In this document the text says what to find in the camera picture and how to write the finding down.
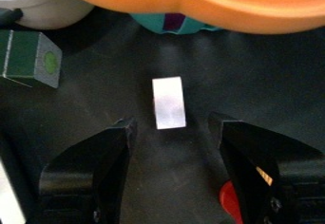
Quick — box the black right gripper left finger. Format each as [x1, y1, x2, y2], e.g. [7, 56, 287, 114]
[37, 117, 137, 224]

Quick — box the teal cup with purple stripe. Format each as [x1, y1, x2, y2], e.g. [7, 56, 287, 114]
[128, 12, 221, 35]

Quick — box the orange plastic bowl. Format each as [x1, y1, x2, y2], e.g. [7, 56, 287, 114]
[53, 0, 325, 35]

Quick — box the white bowl with red stripes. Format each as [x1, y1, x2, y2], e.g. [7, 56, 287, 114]
[0, 0, 96, 30]

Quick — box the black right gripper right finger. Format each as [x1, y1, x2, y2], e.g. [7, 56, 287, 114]
[207, 111, 325, 224]

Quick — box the white rectangular sushi rice block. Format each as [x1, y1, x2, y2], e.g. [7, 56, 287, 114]
[151, 76, 187, 131]

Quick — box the green wooden sushi roll block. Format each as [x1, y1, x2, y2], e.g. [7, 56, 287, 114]
[0, 28, 62, 89]

